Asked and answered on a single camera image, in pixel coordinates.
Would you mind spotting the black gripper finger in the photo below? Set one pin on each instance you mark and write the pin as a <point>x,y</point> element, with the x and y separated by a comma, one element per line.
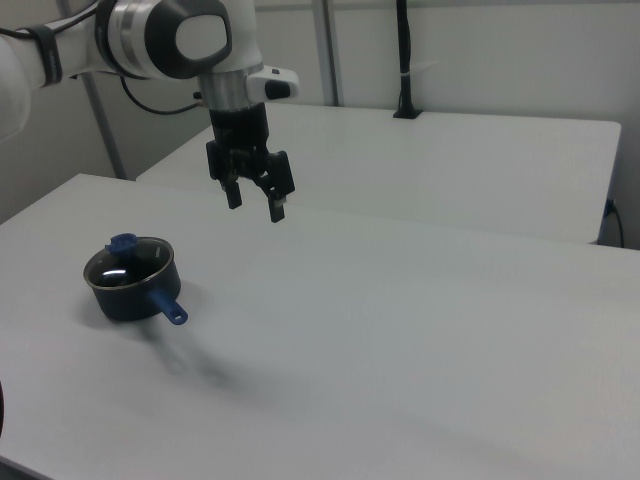
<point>280,175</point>
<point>231,192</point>

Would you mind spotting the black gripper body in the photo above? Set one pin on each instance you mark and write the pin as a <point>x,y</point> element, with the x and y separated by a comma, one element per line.
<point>240,135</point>

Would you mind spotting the glass lid with blue knob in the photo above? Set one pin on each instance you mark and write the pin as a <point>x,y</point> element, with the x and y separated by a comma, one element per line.
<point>120,243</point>

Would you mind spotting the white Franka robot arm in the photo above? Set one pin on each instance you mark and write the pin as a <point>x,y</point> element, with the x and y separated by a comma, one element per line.
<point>235,30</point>

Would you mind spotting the dark blue saucepan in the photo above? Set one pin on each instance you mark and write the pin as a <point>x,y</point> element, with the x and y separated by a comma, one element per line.
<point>125,302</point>

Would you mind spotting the black camera pole with base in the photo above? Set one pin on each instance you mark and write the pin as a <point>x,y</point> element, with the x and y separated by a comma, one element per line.
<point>405,45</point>

